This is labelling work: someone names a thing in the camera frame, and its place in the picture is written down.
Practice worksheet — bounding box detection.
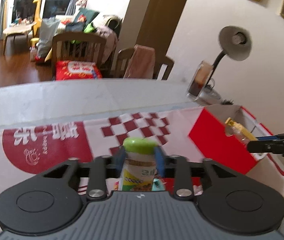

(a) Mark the red cushion pack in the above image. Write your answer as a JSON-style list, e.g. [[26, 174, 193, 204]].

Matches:
[[55, 61, 102, 81]]

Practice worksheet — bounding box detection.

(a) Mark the teal pencil sharpener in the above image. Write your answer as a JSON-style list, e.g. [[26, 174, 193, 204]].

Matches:
[[152, 178, 166, 192]]

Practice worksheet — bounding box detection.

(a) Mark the sofa with clothes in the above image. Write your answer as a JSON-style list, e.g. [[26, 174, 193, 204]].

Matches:
[[35, 8, 122, 64]]

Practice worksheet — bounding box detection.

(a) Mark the red white printed table mat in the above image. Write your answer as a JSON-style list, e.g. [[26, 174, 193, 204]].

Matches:
[[0, 104, 284, 240]]

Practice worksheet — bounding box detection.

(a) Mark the wooden coffee table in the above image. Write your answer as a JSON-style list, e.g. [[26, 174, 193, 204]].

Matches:
[[3, 22, 35, 55]]

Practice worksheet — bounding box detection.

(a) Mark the yellow small box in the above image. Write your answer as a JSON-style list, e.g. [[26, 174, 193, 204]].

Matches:
[[224, 118, 257, 145]]

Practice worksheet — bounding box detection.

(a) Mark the pink towel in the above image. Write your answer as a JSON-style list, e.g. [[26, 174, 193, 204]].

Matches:
[[124, 44, 156, 79]]

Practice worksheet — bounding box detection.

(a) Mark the wooden dining chair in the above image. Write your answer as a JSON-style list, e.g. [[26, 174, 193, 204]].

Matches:
[[51, 32, 107, 80]]

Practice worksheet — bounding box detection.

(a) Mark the red cardboard box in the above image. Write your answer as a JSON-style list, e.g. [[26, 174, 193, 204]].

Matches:
[[188, 103, 284, 178]]

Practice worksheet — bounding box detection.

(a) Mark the wooden chair with pink towel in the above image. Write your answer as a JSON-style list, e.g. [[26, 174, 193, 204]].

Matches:
[[115, 44, 174, 80]]

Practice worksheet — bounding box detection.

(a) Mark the green-lid seasoning jar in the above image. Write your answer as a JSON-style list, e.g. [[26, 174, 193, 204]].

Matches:
[[118, 138, 158, 192]]

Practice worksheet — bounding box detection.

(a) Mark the grey desk lamp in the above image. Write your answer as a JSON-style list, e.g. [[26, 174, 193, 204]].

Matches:
[[200, 25, 252, 105]]

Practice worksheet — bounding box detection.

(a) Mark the yellow giraffe toy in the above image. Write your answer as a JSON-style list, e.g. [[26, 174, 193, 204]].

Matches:
[[32, 0, 42, 37]]

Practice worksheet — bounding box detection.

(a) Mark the glass jar with brown liquid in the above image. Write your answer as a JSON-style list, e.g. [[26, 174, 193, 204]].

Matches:
[[187, 61, 213, 99]]

